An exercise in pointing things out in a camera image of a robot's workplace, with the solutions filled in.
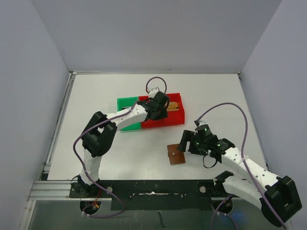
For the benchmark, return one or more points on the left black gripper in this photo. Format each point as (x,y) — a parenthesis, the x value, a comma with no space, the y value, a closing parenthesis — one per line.
(163,114)

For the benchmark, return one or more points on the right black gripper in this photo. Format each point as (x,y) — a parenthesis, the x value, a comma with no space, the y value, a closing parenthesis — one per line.
(190,143)

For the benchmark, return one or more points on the red plastic bin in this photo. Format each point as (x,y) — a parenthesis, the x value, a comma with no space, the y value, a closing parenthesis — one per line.
(146,124)
(175,118)

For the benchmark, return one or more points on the brown leather card holder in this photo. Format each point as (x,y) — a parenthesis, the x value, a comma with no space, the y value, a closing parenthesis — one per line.
(175,156)

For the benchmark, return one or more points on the green plastic bin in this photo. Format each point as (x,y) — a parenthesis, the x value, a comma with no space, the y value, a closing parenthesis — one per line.
(124,103)

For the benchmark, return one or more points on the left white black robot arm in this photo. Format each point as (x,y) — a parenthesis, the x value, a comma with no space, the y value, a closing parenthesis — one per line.
(97,137)

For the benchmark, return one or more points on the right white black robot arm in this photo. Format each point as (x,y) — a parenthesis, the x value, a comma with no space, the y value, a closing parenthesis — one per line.
(277,197)

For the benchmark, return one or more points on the gold credit card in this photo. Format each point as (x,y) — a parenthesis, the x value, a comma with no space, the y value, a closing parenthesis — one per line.
(173,106)

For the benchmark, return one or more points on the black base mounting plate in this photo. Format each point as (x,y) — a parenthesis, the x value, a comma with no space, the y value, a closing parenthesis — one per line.
(151,194)

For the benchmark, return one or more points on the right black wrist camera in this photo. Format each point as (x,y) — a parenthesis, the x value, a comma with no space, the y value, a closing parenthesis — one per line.
(204,132)

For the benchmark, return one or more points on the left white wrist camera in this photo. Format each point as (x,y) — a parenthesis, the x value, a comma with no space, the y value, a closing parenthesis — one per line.
(152,89)

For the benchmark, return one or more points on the aluminium frame rail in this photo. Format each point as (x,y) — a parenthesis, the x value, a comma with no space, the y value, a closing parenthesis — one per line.
(52,191)

